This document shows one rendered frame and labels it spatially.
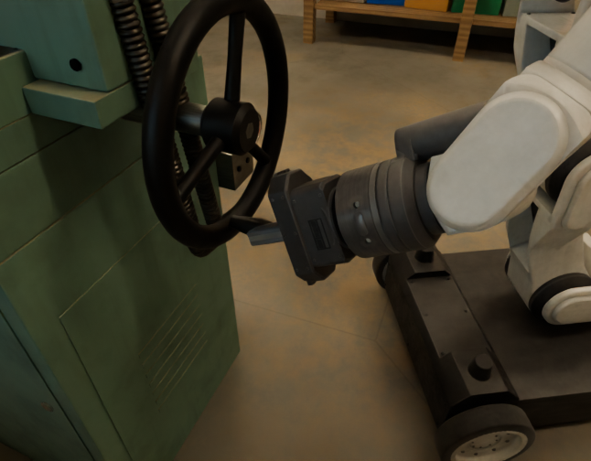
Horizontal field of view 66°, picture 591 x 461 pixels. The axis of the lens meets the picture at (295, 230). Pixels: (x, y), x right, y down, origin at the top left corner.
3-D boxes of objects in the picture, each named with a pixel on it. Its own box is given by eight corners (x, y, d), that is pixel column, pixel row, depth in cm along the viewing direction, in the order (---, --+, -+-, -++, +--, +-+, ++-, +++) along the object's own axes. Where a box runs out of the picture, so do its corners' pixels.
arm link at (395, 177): (426, 243, 48) (547, 224, 42) (384, 260, 39) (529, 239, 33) (404, 137, 48) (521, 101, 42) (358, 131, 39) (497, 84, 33)
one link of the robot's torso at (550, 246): (552, 262, 119) (581, 93, 88) (600, 324, 104) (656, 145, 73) (492, 278, 120) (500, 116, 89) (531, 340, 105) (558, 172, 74)
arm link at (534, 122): (495, 236, 41) (622, 112, 35) (469, 251, 34) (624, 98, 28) (441, 189, 44) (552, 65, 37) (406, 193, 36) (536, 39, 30)
